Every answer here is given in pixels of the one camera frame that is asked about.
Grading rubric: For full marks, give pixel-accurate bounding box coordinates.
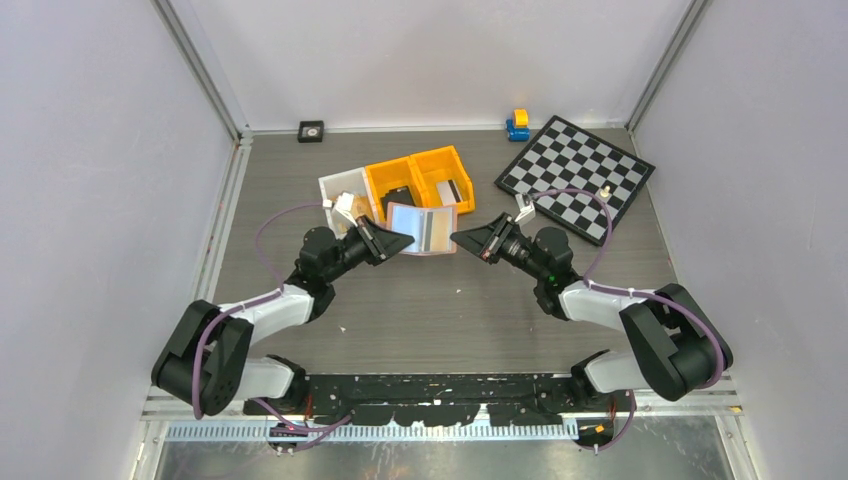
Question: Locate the gold card in white bin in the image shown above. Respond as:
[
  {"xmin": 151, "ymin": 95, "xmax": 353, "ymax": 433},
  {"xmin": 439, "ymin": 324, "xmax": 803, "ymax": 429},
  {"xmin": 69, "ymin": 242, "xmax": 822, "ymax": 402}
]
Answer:
[{"xmin": 331, "ymin": 191, "xmax": 372, "ymax": 223}]

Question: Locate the aluminium front rail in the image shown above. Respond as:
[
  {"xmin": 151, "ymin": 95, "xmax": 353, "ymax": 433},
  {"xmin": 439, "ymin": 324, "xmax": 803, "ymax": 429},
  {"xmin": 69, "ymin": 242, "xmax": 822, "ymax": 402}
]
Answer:
[{"xmin": 142, "ymin": 373, "xmax": 743, "ymax": 426}]

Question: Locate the small black square device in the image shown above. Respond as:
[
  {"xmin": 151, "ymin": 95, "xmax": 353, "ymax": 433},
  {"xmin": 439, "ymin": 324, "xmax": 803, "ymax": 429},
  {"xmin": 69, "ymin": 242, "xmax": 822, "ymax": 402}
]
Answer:
[{"xmin": 297, "ymin": 120, "xmax": 325, "ymax": 143}]

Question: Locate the left orange plastic bin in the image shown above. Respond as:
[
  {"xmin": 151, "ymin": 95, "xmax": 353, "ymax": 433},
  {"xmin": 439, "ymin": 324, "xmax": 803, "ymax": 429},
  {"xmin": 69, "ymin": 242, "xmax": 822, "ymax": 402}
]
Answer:
[{"xmin": 365, "ymin": 156, "xmax": 430, "ymax": 220}]

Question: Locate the white striped card in bin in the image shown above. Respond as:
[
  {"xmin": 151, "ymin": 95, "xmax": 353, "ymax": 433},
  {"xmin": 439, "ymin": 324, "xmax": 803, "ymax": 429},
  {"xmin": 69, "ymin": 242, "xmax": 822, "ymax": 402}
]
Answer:
[{"xmin": 436, "ymin": 179, "xmax": 463, "ymax": 206}]

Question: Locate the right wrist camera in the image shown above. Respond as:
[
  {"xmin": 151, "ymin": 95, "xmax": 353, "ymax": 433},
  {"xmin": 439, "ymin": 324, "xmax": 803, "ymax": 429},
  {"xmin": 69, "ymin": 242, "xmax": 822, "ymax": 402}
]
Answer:
[{"xmin": 514, "ymin": 193, "xmax": 536, "ymax": 226}]

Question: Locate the blue and yellow toy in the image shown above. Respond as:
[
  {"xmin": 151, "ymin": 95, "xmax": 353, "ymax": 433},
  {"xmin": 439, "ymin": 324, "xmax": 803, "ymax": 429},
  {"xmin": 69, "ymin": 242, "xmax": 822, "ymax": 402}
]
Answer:
[{"xmin": 505, "ymin": 109, "xmax": 530, "ymax": 142}]

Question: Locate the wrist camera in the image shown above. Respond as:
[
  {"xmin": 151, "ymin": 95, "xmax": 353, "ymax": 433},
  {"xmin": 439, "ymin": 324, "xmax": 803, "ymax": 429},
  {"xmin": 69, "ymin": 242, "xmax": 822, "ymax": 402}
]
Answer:
[
  {"xmin": 514, "ymin": 193, "xmax": 536, "ymax": 226},
  {"xmin": 322, "ymin": 191, "xmax": 356, "ymax": 233}
]

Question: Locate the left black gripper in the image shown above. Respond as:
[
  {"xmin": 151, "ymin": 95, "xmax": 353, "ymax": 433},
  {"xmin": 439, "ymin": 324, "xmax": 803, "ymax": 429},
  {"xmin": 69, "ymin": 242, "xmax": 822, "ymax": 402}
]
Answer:
[{"xmin": 323, "ymin": 215, "xmax": 412, "ymax": 284}]

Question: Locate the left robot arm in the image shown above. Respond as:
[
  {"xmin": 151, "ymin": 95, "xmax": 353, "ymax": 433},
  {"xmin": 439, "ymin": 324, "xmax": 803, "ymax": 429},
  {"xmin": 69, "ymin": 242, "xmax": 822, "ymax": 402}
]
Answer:
[{"xmin": 151, "ymin": 216, "xmax": 415, "ymax": 418}]

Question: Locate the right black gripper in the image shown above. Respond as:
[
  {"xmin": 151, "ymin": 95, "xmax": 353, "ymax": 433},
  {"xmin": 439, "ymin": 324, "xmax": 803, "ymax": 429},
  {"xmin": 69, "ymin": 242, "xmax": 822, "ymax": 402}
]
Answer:
[{"xmin": 451, "ymin": 212, "xmax": 548, "ymax": 282}]

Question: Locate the black and white chessboard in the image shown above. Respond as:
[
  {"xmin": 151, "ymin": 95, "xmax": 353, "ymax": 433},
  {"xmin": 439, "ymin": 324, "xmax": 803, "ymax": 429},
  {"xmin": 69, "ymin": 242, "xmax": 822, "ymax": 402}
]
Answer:
[{"xmin": 494, "ymin": 116, "xmax": 655, "ymax": 246}]

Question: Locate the black card in bin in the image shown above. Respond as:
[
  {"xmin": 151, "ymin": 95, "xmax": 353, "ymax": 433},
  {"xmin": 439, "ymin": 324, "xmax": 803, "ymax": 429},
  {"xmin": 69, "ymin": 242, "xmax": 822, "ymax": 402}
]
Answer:
[{"xmin": 381, "ymin": 186, "xmax": 416, "ymax": 209}]

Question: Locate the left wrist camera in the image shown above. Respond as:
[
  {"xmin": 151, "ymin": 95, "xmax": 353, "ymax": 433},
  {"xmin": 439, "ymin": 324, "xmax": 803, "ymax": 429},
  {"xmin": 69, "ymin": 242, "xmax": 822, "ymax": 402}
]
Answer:
[{"xmin": 322, "ymin": 191, "xmax": 356, "ymax": 233}]

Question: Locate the right orange plastic bin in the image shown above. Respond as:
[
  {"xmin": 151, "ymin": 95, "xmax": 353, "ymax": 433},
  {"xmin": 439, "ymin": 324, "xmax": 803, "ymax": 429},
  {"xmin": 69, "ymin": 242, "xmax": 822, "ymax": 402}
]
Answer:
[{"xmin": 411, "ymin": 145, "xmax": 476, "ymax": 214}]

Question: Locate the gold striped card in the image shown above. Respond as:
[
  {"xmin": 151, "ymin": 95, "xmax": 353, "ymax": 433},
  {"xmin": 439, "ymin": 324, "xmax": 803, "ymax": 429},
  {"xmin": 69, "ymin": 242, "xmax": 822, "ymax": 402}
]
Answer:
[{"xmin": 422, "ymin": 209, "xmax": 454, "ymax": 254}]

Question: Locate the orange plastic bin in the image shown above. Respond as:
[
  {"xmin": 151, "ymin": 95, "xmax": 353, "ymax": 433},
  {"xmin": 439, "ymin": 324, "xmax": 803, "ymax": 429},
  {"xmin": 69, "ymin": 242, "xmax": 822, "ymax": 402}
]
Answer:
[
  {"xmin": 365, "ymin": 156, "xmax": 430, "ymax": 220},
  {"xmin": 411, "ymin": 145, "xmax": 476, "ymax": 214}
]

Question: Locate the white plastic bin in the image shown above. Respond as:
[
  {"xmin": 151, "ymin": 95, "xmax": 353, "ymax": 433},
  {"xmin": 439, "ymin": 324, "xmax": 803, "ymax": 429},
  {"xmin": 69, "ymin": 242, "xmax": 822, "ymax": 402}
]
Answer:
[{"xmin": 318, "ymin": 167, "xmax": 383, "ymax": 238}]

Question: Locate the tan leather card holder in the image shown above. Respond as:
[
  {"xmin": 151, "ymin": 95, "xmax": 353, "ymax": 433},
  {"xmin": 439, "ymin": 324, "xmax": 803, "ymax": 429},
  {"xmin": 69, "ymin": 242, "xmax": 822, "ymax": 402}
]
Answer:
[{"xmin": 387, "ymin": 202, "xmax": 458, "ymax": 256}]

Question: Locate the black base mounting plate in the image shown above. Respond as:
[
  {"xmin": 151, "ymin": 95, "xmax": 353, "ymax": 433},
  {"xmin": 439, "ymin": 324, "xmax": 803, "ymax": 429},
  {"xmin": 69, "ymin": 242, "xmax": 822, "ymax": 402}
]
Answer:
[{"xmin": 244, "ymin": 373, "xmax": 632, "ymax": 427}]

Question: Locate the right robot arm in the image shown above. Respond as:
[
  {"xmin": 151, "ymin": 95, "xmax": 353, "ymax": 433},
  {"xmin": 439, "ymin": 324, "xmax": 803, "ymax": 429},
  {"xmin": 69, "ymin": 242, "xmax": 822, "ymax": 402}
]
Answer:
[{"xmin": 451, "ymin": 213, "xmax": 733, "ymax": 411}]

